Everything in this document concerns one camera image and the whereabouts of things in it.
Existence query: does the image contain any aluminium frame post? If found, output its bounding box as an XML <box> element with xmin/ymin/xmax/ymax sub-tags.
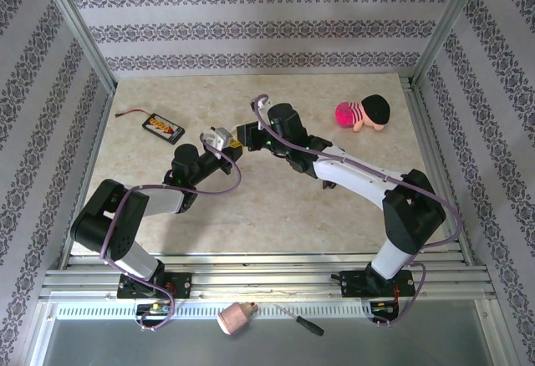
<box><xmin>411</xmin><ymin>0</ymin><xmax>489</xmax><ymax>87</ymax></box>
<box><xmin>35</xmin><ymin>0</ymin><xmax>117</xmax><ymax>91</ymax></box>

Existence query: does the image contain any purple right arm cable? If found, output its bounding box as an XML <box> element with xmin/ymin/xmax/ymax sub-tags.
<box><xmin>249</xmin><ymin>94</ymin><xmax>464</xmax><ymax>328</ymax></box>

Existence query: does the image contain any aluminium side rail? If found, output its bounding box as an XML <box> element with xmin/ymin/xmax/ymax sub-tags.
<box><xmin>399</xmin><ymin>75</ymin><xmax>476</xmax><ymax>265</ymax></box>

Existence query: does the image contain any red black power wire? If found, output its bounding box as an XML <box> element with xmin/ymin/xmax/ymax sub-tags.
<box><xmin>115</xmin><ymin>108</ymin><xmax>154</xmax><ymax>119</ymax></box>

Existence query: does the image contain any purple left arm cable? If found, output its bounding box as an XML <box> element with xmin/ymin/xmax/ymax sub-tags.
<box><xmin>99</xmin><ymin>131</ymin><xmax>243</xmax><ymax>333</ymax></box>

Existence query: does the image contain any white slotted cable duct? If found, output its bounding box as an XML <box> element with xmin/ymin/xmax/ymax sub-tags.
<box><xmin>56</xmin><ymin>302</ymin><xmax>373</xmax><ymax>319</ymax></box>

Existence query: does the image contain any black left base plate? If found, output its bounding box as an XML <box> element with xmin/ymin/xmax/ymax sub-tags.
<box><xmin>118</xmin><ymin>272</ymin><xmax>194</xmax><ymax>299</ymax></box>

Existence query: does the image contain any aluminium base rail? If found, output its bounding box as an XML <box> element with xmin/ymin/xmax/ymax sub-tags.
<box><xmin>39</xmin><ymin>251</ymin><xmax>501</xmax><ymax>302</ymax></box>

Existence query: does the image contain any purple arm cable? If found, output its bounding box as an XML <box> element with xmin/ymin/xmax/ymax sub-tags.
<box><xmin>99</xmin><ymin>131</ymin><xmax>243</xmax><ymax>333</ymax></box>
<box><xmin>249</xmin><ymin>94</ymin><xmax>464</xmax><ymax>328</ymax></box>

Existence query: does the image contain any pink plush doll black hat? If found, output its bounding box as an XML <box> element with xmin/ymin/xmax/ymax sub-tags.
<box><xmin>334</xmin><ymin>94</ymin><xmax>392</xmax><ymax>133</ymax></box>

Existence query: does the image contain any small electronics board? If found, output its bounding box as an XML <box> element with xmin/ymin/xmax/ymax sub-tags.
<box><xmin>369</xmin><ymin>300</ymin><xmax>399</xmax><ymax>318</ymax></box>
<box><xmin>136</xmin><ymin>301</ymin><xmax>173</xmax><ymax>318</ymax></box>

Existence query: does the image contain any black handled screwdriver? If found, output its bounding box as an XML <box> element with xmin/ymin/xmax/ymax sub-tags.
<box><xmin>273</xmin><ymin>303</ymin><xmax>325</xmax><ymax>337</ymax></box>

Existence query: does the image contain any pink cylindrical bottle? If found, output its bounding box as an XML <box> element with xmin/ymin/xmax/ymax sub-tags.
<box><xmin>217</xmin><ymin>301</ymin><xmax>260</xmax><ymax>336</ymax></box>

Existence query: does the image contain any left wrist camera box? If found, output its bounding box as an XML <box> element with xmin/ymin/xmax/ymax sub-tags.
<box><xmin>200</xmin><ymin>126</ymin><xmax>234</xmax><ymax>160</ymax></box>

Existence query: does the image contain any black battery pack with wires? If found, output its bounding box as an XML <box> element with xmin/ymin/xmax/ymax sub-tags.
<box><xmin>141</xmin><ymin>114</ymin><xmax>186</xmax><ymax>145</ymax></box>

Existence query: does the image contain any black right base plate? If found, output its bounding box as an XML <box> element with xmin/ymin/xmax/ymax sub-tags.
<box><xmin>339</xmin><ymin>269</ymin><xmax>415</xmax><ymax>299</ymax></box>

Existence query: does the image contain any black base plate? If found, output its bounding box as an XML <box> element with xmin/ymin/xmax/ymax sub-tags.
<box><xmin>118</xmin><ymin>272</ymin><xmax>194</xmax><ymax>299</ymax></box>
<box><xmin>339</xmin><ymin>269</ymin><xmax>415</xmax><ymax>299</ymax></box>

